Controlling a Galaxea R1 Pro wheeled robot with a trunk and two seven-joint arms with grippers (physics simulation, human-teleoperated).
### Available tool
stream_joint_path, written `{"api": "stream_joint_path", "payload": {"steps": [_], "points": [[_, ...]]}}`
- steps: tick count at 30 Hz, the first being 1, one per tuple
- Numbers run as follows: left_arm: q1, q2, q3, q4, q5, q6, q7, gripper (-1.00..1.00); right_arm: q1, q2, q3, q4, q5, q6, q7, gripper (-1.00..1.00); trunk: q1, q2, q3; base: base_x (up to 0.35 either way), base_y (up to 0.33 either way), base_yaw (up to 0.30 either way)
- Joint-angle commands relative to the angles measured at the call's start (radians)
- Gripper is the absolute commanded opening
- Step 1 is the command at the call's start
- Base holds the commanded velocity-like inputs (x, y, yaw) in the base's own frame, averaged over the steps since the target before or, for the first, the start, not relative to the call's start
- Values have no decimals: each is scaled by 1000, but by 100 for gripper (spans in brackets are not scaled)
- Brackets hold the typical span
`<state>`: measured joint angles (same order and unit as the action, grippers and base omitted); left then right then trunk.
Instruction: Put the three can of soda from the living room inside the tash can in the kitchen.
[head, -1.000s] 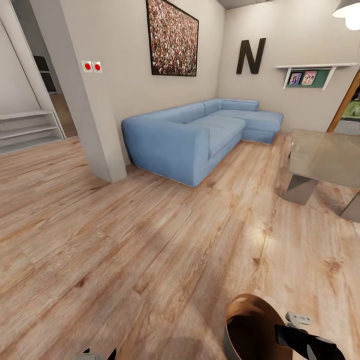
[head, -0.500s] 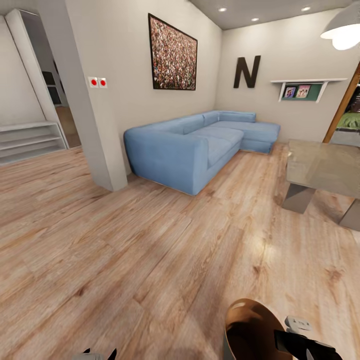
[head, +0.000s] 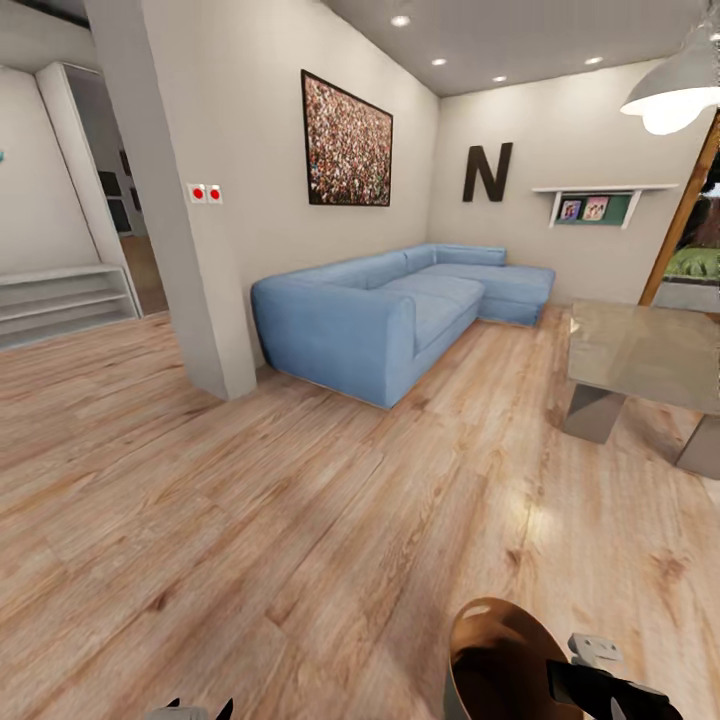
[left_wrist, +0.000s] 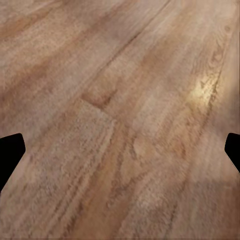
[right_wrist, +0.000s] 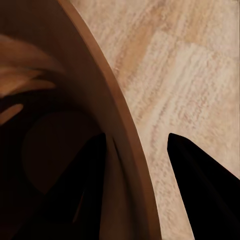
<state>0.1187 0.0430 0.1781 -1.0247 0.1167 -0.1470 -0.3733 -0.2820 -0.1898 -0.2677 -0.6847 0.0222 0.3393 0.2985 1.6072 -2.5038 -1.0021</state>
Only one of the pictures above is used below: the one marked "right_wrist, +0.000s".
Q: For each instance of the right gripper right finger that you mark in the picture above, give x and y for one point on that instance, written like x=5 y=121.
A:
x=210 y=193

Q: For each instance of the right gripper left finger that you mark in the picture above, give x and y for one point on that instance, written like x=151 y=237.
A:
x=52 y=218

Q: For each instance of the trash can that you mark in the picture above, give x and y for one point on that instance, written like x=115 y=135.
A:
x=57 y=91

